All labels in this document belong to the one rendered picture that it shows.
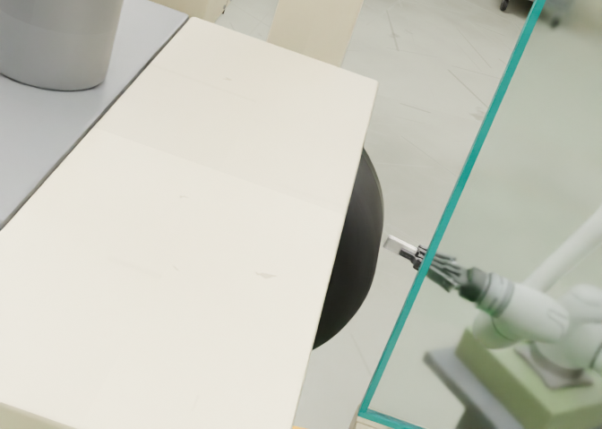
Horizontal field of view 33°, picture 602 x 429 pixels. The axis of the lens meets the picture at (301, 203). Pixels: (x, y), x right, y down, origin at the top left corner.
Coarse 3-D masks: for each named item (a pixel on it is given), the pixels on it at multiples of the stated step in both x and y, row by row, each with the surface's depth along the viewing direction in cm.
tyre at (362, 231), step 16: (368, 160) 223; (368, 176) 218; (352, 192) 207; (368, 192) 214; (352, 208) 207; (368, 208) 211; (352, 224) 207; (368, 224) 210; (352, 240) 208; (368, 240) 210; (336, 256) 209; (352, 256) 209; (368, 256) 212; (336, 272) 211; (352, 272) 211; (368, 272) 214; (336, 288) 212; (352, 288) 213; (368, 288) 218; (336, 304) 214; (352, 304) 216; (320, 320) 216; (336, 320) 217; (320, 336) 219
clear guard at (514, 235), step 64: (576, 0) 134; (512, 64) 139; (576, 64) 138; (512, 128) 143; (576, 128) 142; (512, 192) 148; (576, 192) 146; (448, 256) 154; (512, 256) 152; (576, 256) 151; (448, 320) 159; (512, 320) 157; (576, 320) 155; (384, 384) 166; (448, 384) 164; (512, 384) 162; (576, 384) 160
